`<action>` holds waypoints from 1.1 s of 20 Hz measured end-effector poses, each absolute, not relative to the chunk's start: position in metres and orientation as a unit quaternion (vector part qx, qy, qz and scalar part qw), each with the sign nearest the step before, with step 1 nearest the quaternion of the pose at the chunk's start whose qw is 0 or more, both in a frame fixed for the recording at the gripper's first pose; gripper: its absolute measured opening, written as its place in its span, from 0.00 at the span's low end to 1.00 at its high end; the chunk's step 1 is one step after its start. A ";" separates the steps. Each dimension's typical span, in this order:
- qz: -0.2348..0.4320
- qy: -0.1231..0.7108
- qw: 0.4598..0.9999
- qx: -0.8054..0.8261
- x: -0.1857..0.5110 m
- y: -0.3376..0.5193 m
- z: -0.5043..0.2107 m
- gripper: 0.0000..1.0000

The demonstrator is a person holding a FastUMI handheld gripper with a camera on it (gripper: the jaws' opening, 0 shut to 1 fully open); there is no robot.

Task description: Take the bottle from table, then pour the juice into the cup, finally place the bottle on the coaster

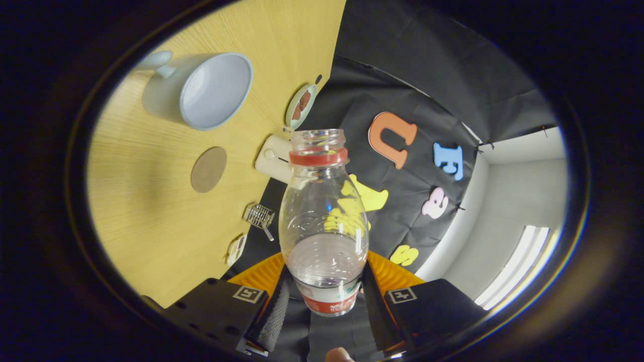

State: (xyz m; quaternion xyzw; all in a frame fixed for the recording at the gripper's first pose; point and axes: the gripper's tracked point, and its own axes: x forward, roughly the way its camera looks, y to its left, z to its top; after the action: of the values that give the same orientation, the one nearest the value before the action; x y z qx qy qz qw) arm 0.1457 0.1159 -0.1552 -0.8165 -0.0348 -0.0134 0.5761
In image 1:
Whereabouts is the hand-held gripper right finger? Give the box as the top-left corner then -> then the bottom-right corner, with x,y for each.
361,250 -> 489,355

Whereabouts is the white divided dish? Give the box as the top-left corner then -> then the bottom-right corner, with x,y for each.
226,234 -> 247,267

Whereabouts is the long ceiling light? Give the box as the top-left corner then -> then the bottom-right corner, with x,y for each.
474,225 -> 559,311

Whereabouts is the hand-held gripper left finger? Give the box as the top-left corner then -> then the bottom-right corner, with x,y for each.
141,251 -> 292,358

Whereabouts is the round brown coaster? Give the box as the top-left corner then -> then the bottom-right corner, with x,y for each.
190,146 -> 227,194

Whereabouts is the black backdrop cloth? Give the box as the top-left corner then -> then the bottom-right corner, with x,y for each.
221,0 -> 559,360

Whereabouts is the white toaster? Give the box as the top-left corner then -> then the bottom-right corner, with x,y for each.
255,134 -> 293,184

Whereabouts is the white cup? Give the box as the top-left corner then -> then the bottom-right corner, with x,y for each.
135,50 -> 254,131

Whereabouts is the wooden table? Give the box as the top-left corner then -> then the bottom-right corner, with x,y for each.
86,0 -> 348,308

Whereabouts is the clear plastic juice bottle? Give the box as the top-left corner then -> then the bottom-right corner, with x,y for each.
278,129 -> 369,317

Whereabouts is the metal wire holder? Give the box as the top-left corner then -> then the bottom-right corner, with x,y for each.
244,203 -> 276,229

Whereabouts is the pale green plate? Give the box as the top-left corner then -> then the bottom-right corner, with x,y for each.
285,83 -> 318,130

